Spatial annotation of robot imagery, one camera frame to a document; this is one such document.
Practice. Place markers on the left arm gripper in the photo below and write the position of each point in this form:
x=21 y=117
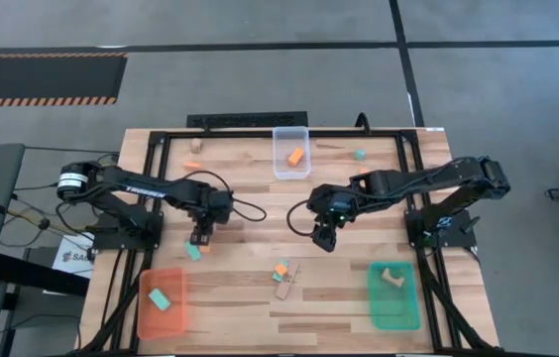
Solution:
x=210 y=205

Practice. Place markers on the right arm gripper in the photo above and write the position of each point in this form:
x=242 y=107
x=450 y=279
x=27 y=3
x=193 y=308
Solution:
x=331 y=205

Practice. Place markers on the small orange block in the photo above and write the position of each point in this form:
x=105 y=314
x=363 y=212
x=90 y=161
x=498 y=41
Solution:
x=205 y=249

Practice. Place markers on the long teal block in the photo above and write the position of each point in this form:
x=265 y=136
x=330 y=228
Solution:
x=192 y=251
x=159 y=299

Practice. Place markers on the natural wood arch block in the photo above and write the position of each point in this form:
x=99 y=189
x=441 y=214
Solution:
x=391 y=277

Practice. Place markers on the long orange block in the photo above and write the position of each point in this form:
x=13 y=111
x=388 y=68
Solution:
x=296 y=156

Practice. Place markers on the small natural wood block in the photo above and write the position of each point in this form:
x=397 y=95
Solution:
x=195 y=145

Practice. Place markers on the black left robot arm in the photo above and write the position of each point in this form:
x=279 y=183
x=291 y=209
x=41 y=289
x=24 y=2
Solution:
x=131 y=188

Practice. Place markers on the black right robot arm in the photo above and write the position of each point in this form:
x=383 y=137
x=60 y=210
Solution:
x=433 y=181

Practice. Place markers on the orange and teal small blocks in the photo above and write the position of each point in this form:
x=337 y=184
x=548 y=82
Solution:
x=277 y=277

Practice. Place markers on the flat natural wood plank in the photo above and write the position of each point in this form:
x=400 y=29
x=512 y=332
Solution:
x=287 y=288

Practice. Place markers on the clear plastic bin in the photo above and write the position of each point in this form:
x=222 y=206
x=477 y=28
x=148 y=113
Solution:
x=279 y=171

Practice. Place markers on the teal cube block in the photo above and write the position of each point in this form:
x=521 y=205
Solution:
x=359 y=154

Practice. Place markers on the orange plastic bin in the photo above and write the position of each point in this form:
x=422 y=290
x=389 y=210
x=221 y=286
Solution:
x=160 y=324

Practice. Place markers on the green plastic bin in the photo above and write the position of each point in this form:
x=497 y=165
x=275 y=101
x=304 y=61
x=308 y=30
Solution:
x=393 y=310

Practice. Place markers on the black slotted floor grille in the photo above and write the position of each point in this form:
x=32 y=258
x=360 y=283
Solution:
x=247 y=119

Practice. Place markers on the white printed paper sheet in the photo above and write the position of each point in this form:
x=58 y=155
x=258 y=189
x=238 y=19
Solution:
x=74 y=255

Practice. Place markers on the black hazard striped mat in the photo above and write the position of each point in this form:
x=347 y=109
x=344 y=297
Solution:
x=41 y=79

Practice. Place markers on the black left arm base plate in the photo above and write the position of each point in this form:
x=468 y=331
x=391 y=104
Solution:
x=126 y=233

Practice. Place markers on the black aluminium table frame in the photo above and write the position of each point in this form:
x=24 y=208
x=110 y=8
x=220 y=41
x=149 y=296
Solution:
x=284 y=134

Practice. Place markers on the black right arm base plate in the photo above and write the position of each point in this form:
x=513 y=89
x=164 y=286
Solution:
x=443 y=233

